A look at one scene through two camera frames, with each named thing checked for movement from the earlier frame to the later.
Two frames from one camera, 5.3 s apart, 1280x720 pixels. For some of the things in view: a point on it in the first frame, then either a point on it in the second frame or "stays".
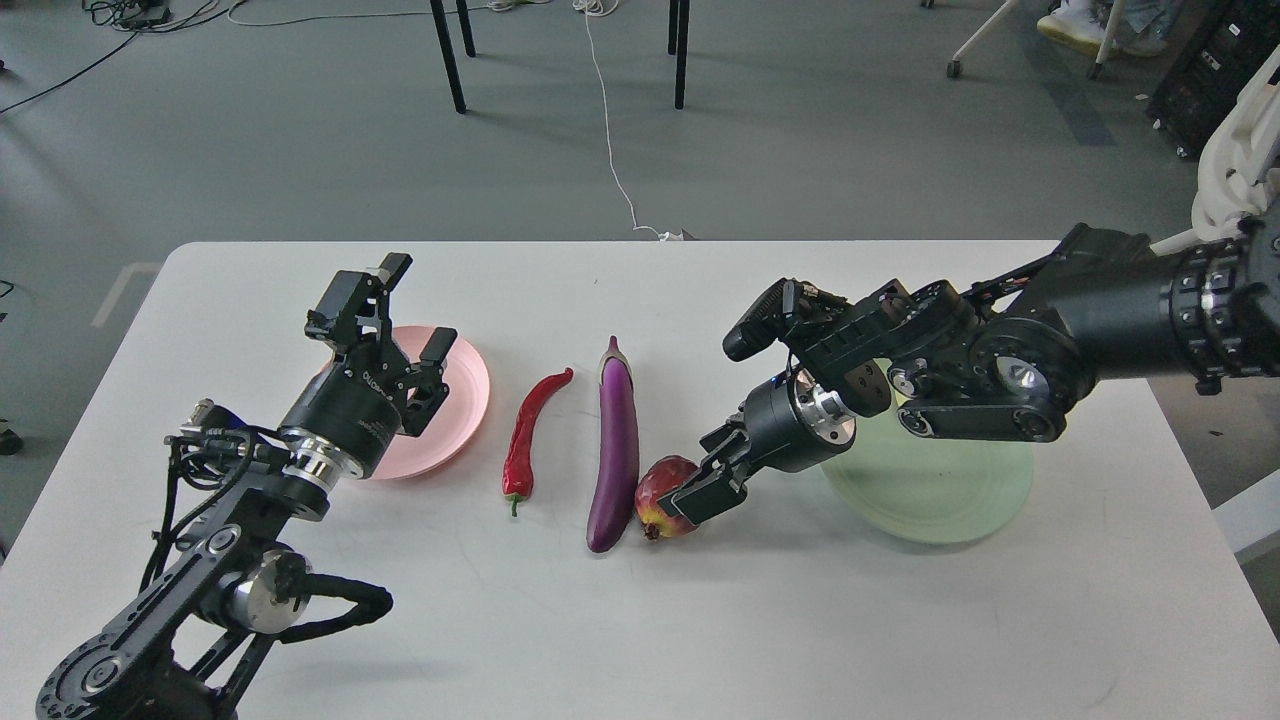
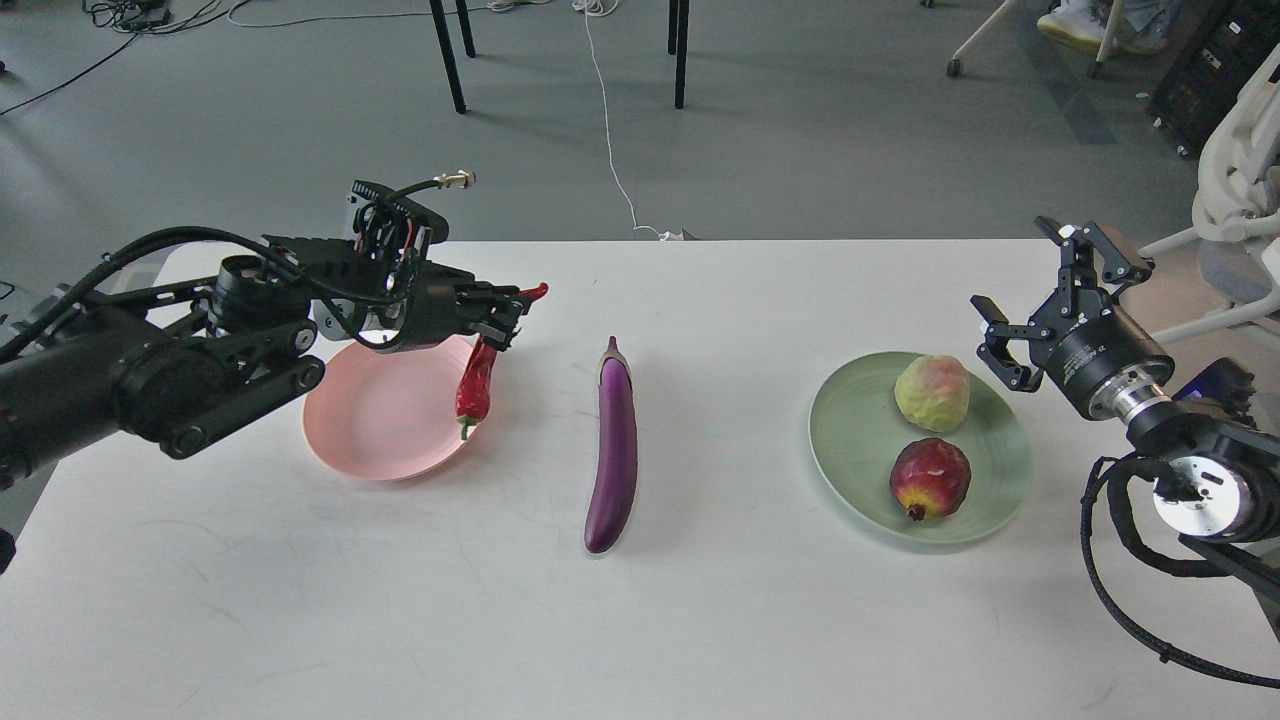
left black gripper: x=350 y=406 to x=444 y=305
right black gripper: x=789 y=425 to x=1080 y=338
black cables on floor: x=141 y=16 stays
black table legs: x=673 y=18 stays
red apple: x=660 y=477 to x=930 y=477
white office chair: x=1238 y=163 stays
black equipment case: x=1222 y=46 stays
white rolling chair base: x=955 y=69 stays
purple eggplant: x=619 y=450 stays
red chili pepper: x=517 y=470 to x=475 y=380
